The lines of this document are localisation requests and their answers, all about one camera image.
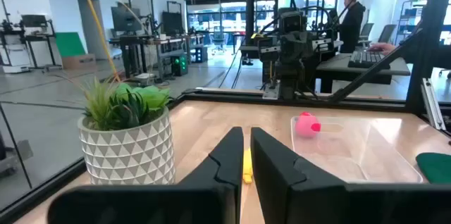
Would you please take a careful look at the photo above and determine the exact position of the green board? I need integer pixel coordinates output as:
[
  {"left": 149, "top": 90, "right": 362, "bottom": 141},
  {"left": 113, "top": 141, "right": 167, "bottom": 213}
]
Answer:
[{"left": 55, "top": 32, "right": 87, "bottom": 58}]

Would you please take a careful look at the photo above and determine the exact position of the artificial plant in patterned pot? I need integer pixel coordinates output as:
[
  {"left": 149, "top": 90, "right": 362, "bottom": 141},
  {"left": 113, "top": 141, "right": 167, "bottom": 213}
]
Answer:
[{"left": 77, "top": 75, "right": 176, "bottom": 186}]

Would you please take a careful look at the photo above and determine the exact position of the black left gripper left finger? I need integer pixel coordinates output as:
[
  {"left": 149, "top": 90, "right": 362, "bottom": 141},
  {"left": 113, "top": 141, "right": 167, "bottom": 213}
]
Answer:
[{"left": 47, "top": 127, "right": 245, "bottom": 224}]

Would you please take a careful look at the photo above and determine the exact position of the computer tower with green lights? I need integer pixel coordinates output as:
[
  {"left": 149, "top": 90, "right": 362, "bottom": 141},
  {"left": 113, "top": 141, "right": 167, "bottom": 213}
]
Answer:
[{"left": 171, "top": 54, "right": 190, "bottom": 76}]

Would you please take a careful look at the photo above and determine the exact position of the grey office chair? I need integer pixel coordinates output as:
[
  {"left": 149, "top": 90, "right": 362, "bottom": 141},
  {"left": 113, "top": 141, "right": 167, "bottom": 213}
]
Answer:
[
  {"left": 358, "top": 23, "right": 374, "bottom": 47},
  {"left": 377, "top": 24, "right": 397, "bottom": 44}
]

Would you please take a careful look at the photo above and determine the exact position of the red toy bell pepper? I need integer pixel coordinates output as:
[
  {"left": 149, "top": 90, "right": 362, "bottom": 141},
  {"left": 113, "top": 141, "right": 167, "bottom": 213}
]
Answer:
[{"left": 294, "top": 111, "right": 321, "bottom": 139}]

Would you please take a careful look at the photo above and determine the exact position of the clear plastic container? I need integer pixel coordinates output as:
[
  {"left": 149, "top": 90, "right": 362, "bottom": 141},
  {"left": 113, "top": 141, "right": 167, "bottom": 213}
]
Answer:
[{"left": 290, "top": 115, "right": 424, "bottom": 185}]

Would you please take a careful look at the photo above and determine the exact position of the cardboard box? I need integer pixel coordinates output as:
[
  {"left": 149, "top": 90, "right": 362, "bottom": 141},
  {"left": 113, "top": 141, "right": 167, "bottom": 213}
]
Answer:
[{"left": 61, "top": 54, "right": 97, "bottom": 70}]

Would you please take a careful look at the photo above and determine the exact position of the black aluminium table frame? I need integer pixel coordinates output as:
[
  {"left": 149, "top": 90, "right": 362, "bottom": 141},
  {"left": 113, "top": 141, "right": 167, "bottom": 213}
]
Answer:
[{"left": 0, "top": 0, "right": 451, "bottom": 223}]

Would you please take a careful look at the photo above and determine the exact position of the silver aluminium extrusion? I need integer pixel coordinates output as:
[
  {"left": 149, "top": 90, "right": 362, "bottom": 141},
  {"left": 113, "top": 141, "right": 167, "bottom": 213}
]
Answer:
[{"left": 421, "top": 77, "right": 447, "bottom": 132}]

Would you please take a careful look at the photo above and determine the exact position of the yellow toy banana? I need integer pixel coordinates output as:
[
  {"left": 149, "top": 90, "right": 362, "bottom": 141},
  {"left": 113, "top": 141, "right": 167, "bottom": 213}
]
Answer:
[{"left": 242, "top": 148, "right": 254, "bottom": 185}]

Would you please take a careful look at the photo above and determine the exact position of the black monitor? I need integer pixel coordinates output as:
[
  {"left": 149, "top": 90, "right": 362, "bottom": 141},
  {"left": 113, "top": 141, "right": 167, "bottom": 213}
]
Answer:
[
  {"left": 161, "top": 11, "right": 185, "bottom": 37},
  {"left": 111, "top": 5, "right": 143, "bottom": 33}
]

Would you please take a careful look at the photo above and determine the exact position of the black equipment cart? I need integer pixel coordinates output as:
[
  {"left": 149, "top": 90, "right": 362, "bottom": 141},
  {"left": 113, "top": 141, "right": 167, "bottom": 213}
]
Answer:
[{"left": 0, "top": 0, "right": 59, "bottom": 73}]

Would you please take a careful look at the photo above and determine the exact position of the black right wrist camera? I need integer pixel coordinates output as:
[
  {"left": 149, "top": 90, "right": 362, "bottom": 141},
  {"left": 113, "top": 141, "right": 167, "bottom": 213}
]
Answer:
[{"left": 280, "top": 10, "right": 304, "bottom": 35}]

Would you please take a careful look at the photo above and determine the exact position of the dark desk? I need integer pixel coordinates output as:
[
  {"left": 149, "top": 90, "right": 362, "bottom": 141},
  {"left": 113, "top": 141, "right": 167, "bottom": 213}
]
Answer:
[{"left": 315, "top": 53, "right": 412, "bottom": 93}]

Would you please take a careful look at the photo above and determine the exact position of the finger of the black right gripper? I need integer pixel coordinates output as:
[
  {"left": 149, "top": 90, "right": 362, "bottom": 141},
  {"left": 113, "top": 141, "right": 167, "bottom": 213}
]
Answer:
[
  {"left": 279, "top": 32, "right": 296, "bottom": 73},
  {"left": 295, "top": 32, "right": 311, "bottom": 73}
]

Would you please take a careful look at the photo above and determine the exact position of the black keyboard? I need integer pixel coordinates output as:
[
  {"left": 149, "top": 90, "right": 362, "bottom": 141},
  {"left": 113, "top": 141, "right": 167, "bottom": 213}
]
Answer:
[{"left": 347, "top": 50, "right": 391, "bottom": 70}]

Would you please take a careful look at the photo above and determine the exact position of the person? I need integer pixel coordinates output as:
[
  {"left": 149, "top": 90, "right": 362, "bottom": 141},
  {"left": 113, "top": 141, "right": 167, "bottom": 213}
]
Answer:
[{"left": 338, "top": 0, "right": 366, "bottom": 54}]

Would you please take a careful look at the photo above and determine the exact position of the dark green cloth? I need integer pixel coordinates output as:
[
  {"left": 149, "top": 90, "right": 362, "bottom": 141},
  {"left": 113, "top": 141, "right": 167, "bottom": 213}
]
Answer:
[{"left": 415, "top": 152, "right": 451, "bottom": 185}]

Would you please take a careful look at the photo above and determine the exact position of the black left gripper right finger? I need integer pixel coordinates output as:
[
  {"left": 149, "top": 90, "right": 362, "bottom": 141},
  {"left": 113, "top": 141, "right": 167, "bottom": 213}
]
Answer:
[{"left": 250, "top": 127, "right": 451, "bottom": 224}]

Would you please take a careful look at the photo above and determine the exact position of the yellow hanging cable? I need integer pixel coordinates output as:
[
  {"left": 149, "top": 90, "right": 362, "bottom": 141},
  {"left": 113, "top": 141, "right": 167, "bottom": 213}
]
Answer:
[{"left": 77, "top": 0, "right": 121, "bottom": 83}]

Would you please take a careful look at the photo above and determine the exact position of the person's hand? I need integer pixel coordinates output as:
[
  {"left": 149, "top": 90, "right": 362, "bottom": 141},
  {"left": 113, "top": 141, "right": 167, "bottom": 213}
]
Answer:
[{"left": 366, "top": 42, "right": 397, "bottom": 56}]

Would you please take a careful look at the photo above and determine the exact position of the wooden desk with black legs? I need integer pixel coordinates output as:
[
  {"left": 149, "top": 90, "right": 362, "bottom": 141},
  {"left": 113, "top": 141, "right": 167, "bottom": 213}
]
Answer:
[{"left": 109, "top": 33, "right": 205, "bottom": 79}]

